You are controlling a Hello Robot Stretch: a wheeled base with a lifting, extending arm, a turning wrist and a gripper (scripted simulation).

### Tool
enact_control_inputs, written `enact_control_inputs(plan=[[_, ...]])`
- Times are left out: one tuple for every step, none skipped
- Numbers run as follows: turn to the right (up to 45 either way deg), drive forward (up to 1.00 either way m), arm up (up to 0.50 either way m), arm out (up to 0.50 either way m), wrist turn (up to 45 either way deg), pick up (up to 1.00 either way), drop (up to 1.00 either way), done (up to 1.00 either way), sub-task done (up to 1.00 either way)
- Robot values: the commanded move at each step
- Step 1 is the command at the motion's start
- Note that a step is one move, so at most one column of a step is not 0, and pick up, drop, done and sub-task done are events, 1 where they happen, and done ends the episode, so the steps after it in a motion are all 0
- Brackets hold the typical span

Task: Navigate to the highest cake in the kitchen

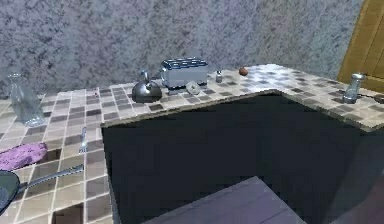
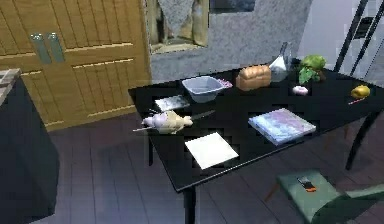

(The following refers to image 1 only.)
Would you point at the tiled kitchen counter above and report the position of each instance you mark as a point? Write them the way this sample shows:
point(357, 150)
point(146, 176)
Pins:
point(206, 156)

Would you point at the grey round disc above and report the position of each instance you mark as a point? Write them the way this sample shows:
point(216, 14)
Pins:
point(193, 88)

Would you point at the silver toaster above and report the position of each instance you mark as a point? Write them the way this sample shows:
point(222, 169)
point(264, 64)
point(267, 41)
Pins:
point(183, 73)

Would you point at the small silver shaker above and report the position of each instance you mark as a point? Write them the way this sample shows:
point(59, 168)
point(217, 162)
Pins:
point(218, 77)

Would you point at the dark metal kettle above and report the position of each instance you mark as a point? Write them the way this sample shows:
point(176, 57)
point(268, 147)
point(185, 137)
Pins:
point(146, 90)

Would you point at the brown round potato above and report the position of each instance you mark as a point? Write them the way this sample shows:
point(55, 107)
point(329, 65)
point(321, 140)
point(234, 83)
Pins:
point(243, 71)

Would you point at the silver fork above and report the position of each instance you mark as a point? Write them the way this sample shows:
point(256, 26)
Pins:
point(83, 141)

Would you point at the glass pepper shaker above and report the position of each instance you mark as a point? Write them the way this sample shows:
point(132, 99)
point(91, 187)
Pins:
point(352, 88)

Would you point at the clear glass bottle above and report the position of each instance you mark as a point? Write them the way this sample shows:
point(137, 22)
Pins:
point(25, 103)

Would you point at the purple cloth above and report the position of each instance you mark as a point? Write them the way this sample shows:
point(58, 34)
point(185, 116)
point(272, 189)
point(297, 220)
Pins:
point(21, 155)

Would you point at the wooden door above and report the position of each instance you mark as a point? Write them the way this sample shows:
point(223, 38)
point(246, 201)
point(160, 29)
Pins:
point(365, 50)

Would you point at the dark frying pan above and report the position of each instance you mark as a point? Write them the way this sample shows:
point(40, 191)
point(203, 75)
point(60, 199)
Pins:
point(10, 188)

